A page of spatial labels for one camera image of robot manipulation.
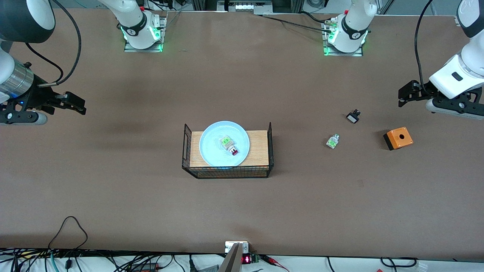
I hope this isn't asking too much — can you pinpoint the red clip lead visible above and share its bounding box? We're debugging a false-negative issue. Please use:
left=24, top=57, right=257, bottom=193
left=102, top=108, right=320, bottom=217
left=260, top=255, right=290, bottom=272

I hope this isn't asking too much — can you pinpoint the black cable to base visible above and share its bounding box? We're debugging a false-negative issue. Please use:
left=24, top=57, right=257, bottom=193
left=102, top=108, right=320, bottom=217
left=254, top=14, right=333, bottom=34

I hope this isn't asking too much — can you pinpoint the silver mounting bracket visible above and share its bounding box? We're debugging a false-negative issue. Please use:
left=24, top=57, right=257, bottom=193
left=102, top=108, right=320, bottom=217
left=225, top=241, right=249, bottom=254

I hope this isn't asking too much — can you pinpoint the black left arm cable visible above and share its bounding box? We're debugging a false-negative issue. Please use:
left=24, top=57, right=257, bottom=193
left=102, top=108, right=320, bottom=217
left=414, top=0, right=435, bottom=98

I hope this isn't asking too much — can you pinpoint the aluminium frame structure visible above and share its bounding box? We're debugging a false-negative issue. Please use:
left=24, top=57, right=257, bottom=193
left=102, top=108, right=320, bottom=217
left=191, top=0, right=305, bottom=15

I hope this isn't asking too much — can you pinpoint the red push button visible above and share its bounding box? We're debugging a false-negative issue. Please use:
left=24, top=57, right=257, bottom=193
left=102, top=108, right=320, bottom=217
left=220, top=135, right=239, bottom=156

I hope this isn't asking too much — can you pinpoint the black looped cable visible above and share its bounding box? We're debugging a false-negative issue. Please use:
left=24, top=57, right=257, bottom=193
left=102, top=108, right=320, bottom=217
left=48, top=216, right=88, bottom=250

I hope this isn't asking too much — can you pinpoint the black coiled cable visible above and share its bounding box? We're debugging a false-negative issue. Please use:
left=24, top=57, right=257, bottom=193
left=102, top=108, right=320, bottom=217
left=380, top=257, right=418, bottom=269

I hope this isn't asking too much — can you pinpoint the black wire rack wooden top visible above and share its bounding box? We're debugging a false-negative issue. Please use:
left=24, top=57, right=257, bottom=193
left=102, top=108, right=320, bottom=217
left=182, top=122, right=274, bottom=179

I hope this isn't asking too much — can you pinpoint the black power adapter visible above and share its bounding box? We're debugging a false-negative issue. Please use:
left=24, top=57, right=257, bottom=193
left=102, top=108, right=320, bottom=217
left=129, top=262, right=160, bottom=272

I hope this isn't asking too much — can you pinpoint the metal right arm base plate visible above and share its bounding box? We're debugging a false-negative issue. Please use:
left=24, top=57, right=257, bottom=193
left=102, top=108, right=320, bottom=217
left=124, top=16, right=167, bottom=53

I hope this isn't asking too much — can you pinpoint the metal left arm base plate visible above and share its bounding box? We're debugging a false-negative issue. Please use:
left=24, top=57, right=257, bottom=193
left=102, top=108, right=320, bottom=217
left=322, top=19, right=364, bottom=57

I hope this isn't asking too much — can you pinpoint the grey metal camera bar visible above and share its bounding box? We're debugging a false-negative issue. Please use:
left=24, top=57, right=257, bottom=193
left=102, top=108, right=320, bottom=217
left=219, top=242, right=243, bottom=272

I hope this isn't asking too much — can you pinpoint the light blue round plate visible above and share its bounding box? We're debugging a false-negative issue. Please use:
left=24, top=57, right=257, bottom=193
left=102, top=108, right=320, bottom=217
left=199, top=121, right=251, bottom=167

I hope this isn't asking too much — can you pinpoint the orange button box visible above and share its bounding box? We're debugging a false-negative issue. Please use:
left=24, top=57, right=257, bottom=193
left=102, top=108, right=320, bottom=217
left=383, top=127, right=414, bottom=151

